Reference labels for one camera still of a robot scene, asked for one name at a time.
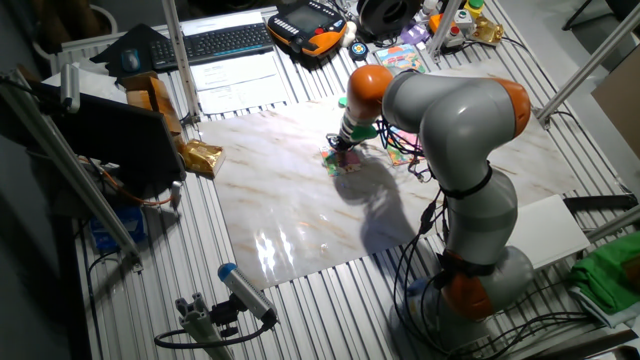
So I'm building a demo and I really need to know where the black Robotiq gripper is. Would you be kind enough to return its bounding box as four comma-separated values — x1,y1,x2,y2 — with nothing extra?
327,132,358,161

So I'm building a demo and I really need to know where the butterfly puzzle reference card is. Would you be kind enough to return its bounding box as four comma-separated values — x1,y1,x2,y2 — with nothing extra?
385,125,426,167

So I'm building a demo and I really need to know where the colourful picture card left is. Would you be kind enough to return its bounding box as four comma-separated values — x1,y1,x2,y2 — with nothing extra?
319,145,362,177

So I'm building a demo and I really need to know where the colourful picture card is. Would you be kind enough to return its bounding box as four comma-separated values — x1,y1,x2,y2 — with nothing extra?
374,43,427,74
319,145,362,177

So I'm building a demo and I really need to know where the white marble pattern board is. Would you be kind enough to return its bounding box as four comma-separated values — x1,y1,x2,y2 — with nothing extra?
198,59,584,291

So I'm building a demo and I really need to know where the blue round disc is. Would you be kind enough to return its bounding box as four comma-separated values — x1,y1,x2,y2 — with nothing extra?
348,41,370,63

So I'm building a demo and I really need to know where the printed white paper sheet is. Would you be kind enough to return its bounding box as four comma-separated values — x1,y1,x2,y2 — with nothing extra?
197,74,290,115
189,52,279,92

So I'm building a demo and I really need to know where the white figurine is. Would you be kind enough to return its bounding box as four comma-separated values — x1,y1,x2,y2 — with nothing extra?
341,20,359,49

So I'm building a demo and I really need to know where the orange black teach pendant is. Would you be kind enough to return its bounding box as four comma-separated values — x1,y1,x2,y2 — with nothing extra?
266,0,349,58

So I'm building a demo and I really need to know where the gold foil bag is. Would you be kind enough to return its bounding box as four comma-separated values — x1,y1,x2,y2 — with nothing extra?
179,139,226,179

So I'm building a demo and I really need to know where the black filament spool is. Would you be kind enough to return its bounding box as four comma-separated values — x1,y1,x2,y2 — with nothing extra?
355,0,424,39

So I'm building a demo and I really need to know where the grey box red button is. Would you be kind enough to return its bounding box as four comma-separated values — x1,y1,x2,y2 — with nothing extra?
444,24,466,49

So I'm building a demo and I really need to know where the black computer keyboard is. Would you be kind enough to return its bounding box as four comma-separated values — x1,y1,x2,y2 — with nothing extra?
149,22,275,71

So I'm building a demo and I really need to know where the small silver connector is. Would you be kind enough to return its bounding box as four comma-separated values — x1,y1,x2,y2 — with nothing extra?
169,180,184,211

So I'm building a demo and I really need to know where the blank white paper sheet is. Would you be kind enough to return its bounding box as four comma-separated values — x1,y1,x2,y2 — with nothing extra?
179,10,265,37

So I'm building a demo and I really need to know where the brown cardboard box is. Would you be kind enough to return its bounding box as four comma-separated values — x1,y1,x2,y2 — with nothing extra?
121,71,184,136

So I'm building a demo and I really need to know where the short aluminium profile stub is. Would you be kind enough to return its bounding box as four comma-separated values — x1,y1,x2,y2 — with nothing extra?
174,293,234,360

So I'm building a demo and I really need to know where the white flat box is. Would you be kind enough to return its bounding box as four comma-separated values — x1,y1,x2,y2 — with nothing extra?
504,193,592,271

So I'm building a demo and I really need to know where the black flat monitor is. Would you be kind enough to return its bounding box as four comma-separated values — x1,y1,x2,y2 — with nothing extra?
37,82,187,199

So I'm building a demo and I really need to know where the dark computer mouse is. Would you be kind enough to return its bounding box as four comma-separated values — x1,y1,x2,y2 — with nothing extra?
120,47,142,74

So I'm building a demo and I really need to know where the blue box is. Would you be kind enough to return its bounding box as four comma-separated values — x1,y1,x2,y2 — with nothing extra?
89,204,147,254

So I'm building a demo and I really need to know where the black mouse pad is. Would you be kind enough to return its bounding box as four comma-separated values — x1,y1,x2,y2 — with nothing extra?
89,23,169,79

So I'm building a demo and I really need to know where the black metal bar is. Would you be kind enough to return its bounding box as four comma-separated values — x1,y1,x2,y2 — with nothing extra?
563,193,639,214

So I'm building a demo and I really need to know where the brown cardboard sheet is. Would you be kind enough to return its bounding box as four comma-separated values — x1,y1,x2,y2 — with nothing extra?
591,59,640,161

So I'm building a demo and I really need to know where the green cloth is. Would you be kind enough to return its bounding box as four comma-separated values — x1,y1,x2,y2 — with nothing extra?
567,230,640,316

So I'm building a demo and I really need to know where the black chair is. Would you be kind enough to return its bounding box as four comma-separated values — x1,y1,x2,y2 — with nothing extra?
562,0,640,31

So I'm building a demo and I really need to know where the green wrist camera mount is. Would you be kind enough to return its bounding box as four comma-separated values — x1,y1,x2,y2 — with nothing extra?
337,96,379,142

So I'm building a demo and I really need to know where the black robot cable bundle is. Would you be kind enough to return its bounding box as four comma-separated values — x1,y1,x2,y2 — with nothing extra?
374,117,596,359

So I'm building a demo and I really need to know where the aluminium profile post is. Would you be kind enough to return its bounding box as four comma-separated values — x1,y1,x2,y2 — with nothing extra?
160,0,202,125
425,0,464,57

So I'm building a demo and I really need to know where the silver camera with blue end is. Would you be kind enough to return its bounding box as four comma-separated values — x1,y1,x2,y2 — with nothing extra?
217,262,279,324

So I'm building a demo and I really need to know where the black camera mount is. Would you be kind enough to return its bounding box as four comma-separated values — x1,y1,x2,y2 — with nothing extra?
209,294,246,339

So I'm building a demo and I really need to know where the orange cable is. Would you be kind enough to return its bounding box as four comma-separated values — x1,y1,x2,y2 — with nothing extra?
89,159,174,207

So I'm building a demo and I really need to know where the black camera cable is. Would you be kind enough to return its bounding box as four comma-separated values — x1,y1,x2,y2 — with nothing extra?
153,319,276,350

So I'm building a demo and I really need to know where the white round ring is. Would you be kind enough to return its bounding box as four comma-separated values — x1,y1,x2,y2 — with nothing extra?
32,3,119,61

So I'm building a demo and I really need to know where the aluminium frame beam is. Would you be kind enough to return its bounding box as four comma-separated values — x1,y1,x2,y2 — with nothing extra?
0,67,144,271
584,204,640,244
534,2,640,130

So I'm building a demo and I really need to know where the silver depth camera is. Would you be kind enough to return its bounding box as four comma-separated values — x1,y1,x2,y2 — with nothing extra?
59,63,81,114

